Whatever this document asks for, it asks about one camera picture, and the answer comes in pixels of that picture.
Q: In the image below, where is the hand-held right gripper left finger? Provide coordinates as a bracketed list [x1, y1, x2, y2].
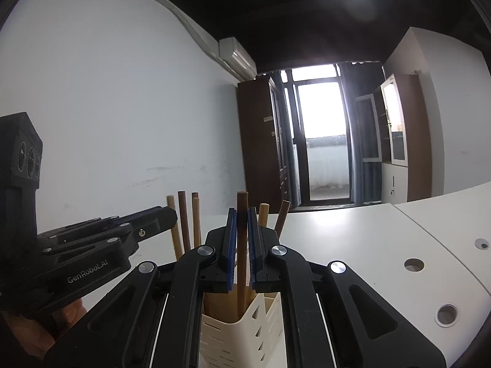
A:
[42, 207, 238, 368]

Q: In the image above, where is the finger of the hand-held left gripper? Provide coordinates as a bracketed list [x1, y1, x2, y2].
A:
[50, 206, 169, 240]
[38, 207, 179, 255]

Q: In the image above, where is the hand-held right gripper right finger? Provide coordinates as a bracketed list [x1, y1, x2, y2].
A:
[247, 206, 447, 368]

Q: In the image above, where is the beige slotted utensil holder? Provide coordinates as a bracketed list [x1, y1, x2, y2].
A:
[200, 290, 286, 368]

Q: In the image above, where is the person's left hand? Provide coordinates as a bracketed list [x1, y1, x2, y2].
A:
[0, 297, 86, 359]

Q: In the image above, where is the dark brown wooden cabinet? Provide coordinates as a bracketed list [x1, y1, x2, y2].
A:
[237, 75, 292, 213]

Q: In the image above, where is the grey curtain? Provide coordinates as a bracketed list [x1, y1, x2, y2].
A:
[269, 70, 300, 200]
[339, 61, 384, 205]

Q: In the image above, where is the glass balcony door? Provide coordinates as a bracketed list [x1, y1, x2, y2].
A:
[282, 64, 355, 205]

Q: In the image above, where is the brown cabinet with glass doors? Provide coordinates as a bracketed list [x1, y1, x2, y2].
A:
[356, 72, 433, 205]

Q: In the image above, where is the white wall air conditioner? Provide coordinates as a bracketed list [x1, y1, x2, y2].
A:
[218, 36, 257, 79]

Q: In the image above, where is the ringed round cable grommet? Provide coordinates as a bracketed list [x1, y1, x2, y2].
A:
[435, 304, 460, 328]

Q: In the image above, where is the grey wall conduit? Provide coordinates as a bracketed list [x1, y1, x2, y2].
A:
[107, 0, 240, 85]

